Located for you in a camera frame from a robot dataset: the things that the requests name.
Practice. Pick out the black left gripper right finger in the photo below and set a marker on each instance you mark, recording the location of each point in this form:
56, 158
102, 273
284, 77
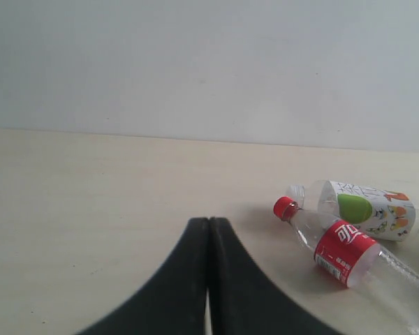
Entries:
242, 299

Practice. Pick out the clear cola bottle red label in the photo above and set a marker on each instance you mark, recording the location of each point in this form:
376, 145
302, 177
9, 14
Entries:
356, 260

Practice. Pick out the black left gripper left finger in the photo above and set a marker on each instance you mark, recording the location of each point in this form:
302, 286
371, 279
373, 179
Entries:
173, 300

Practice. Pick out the clear tea bottle white label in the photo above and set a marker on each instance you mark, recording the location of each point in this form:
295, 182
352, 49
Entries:
382, 214

